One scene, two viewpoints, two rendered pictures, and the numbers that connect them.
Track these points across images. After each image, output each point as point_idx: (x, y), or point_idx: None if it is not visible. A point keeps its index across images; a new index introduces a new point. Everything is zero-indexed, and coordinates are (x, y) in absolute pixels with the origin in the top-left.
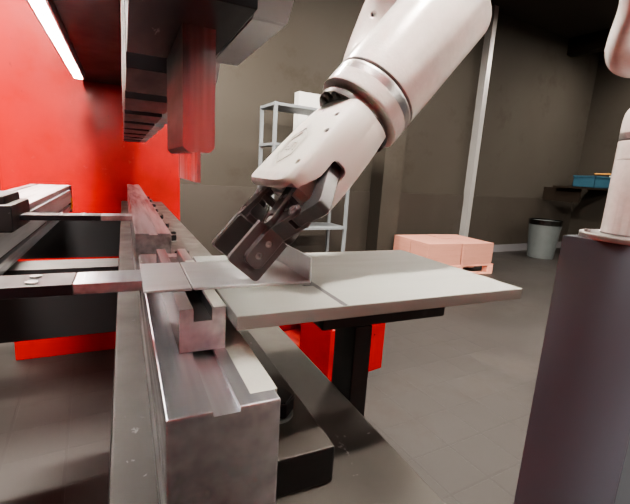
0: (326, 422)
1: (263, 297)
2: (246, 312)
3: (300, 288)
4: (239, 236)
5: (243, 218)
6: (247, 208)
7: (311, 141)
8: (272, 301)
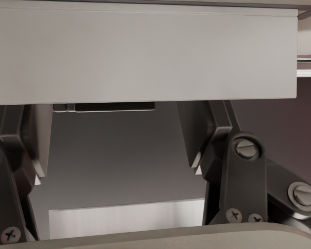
0: None
1: None
2: (308, 53)
3: (306, 23)
4: (43, 121)
5: (43, 169)
6: (29, 199)
7: None
8: (309, 44)
